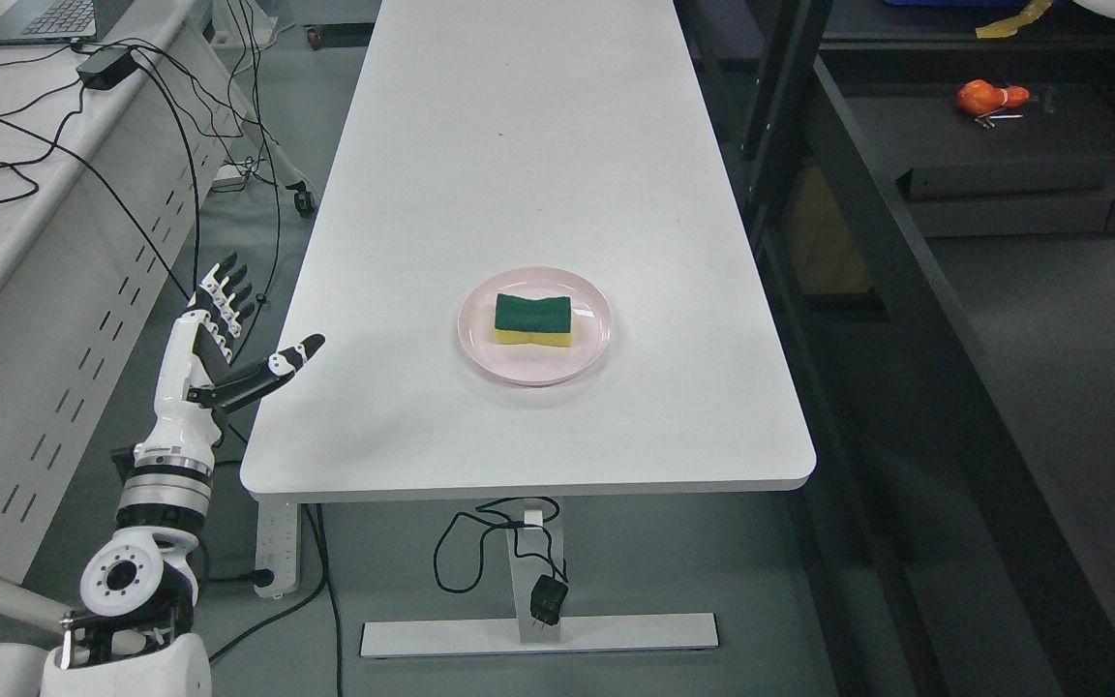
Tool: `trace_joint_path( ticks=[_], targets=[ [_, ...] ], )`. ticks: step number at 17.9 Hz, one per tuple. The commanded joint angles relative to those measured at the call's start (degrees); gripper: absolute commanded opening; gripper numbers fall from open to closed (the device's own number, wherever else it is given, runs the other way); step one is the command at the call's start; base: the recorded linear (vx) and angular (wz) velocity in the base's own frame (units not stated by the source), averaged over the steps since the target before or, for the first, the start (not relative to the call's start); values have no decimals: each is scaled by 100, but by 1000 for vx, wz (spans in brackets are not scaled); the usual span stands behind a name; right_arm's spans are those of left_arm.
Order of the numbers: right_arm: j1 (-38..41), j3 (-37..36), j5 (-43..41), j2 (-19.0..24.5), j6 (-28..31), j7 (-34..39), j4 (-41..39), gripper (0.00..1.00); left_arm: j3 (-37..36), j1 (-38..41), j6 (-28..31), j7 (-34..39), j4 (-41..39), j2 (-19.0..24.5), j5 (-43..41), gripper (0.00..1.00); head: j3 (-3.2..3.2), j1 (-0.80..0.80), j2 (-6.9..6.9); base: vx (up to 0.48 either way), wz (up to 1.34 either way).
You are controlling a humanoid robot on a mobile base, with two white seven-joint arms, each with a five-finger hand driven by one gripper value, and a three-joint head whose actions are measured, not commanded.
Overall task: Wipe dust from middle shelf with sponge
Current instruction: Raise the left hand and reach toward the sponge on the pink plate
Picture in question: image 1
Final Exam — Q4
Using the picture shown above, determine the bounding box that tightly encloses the black white robot index finger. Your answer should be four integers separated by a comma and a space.
223, 297, 256, 365

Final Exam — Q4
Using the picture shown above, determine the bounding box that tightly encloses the black power brick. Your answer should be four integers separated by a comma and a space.
75, 45, 140, 91

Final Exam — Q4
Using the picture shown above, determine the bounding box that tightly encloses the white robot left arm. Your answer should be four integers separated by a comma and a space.
0, 255, 324, 696

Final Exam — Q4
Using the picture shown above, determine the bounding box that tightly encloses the black power adapter under table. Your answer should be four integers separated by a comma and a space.
529, 574, 570, 632

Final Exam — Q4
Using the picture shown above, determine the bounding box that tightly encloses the white side desk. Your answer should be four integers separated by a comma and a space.
0, 1, 236, 584

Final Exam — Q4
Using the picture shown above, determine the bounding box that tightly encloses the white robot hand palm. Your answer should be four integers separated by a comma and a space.
133, 312, 222, 473

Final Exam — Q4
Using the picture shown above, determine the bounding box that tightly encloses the yellow tape strip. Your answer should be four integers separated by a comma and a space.
975, 0, 1054, 41

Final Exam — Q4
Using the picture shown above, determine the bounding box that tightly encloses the black white robot little finger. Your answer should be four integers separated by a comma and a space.
192, 253, 236, 313

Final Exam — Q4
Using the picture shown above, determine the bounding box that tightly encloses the dark metal shelf rack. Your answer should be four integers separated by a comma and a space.
677, 1, 1115, 696

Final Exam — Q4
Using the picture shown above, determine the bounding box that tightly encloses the grey laptop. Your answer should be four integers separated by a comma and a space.
0, 1, 133, 45

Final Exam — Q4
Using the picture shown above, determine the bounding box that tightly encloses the green yellow sponge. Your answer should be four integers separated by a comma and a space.
493, 294, 574, 348

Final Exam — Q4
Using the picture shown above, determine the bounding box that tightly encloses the white power strip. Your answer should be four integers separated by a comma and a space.
254, 501, 302, 599

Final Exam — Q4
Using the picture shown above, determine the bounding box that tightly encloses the pink round plate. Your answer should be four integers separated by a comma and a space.
455, 267, 617, 387

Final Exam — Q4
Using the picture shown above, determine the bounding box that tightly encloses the white long table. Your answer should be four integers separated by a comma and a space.
242, 1, 817, 502

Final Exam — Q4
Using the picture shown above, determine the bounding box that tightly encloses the black white robot ring finger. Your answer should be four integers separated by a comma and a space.
226, 267, 250, 299

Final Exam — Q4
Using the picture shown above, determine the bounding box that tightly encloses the orange plastic object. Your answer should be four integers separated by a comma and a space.
956, 79, 1031, 116

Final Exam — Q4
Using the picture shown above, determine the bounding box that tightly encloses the black white robot middle finger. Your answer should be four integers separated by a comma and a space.
214, 285, 251, 330

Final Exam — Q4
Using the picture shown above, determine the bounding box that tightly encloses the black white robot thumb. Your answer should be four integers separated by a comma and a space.
187, 333, 326, 410

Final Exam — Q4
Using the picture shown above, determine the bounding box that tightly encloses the blue plastic bin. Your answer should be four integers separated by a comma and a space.
882, 0, 1030, 8

